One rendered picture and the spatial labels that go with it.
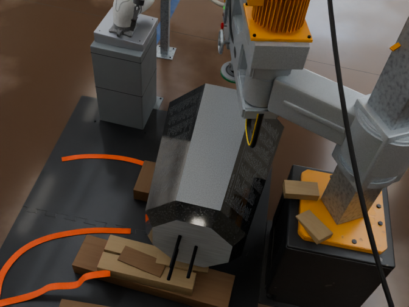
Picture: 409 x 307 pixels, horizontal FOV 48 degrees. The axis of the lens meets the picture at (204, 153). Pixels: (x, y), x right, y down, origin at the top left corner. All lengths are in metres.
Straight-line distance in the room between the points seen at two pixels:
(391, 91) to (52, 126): 2.90
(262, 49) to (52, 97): 2.70
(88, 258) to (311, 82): 1.84
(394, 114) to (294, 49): 0.51
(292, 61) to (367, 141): 0.49
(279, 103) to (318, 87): 0.21
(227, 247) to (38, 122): 2.23
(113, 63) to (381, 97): 2.13
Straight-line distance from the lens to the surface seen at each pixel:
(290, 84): 2.25
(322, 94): 2.25
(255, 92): 2.36
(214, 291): 3.07
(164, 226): 2.59
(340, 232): 2.68
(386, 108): 2.13
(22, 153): 3.99
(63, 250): 3.38
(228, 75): 3.16
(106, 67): 3.65
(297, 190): 2.70
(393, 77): 2.07
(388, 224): 2.88
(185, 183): 2.57
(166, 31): 4.62
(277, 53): 2.10
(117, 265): 3.03
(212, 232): 2.53
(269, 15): 2.07
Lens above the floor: 2.93
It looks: 49 degrees down
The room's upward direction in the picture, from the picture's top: 7 degrees clockwise
